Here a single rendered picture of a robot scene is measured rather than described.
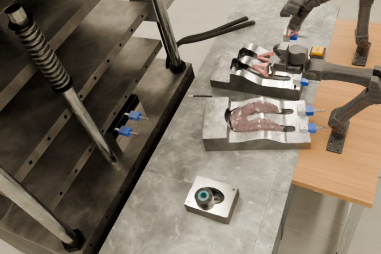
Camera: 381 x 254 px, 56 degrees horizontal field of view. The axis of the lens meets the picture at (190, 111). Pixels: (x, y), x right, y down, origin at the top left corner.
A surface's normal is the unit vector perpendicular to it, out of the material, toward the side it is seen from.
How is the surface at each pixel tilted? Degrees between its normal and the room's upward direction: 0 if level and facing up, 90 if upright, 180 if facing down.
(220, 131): 0
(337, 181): 0
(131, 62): 0
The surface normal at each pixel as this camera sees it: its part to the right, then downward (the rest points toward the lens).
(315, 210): -0.19, -0.64
